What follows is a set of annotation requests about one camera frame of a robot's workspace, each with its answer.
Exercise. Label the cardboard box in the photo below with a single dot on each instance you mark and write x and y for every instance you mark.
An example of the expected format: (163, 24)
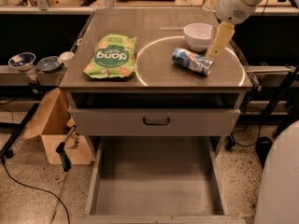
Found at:
(51, 123)

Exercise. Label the small white cup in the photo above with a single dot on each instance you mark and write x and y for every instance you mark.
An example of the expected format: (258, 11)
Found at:
(66, 57)

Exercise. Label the grey side shelf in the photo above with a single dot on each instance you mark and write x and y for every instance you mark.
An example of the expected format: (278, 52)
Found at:
(12, 77)

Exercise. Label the black handled tool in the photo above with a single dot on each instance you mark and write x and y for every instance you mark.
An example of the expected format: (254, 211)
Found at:
(60, 150)

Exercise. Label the grey upper drawer with handle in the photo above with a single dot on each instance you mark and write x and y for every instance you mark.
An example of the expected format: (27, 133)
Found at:
(155, 122)

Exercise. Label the white ceramic bowl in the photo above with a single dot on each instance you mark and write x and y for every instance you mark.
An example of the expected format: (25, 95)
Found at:
(198, 35)

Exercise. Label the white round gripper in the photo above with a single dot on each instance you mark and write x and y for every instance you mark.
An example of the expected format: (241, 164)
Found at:
(230, 8)

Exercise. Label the black pole on floor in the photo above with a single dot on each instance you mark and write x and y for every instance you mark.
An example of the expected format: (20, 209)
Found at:
(5, 151)

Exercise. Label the green chip bag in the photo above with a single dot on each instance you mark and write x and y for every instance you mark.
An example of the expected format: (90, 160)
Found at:
(114, 57)

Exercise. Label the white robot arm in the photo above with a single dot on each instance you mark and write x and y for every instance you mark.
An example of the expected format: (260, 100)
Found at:
(278, 198)

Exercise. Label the blue patterned bowl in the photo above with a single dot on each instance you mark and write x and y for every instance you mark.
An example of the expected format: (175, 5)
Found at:
(23, 61)

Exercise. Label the open grey lower drawer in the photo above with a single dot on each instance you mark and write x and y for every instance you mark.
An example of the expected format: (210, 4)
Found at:
(156, 180)

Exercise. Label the crushed blue silver redbull can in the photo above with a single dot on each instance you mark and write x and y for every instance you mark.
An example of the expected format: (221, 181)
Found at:
(192, 61)

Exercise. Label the grey drawer cabinet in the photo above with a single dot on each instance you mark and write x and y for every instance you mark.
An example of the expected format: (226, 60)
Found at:
(157, 82)

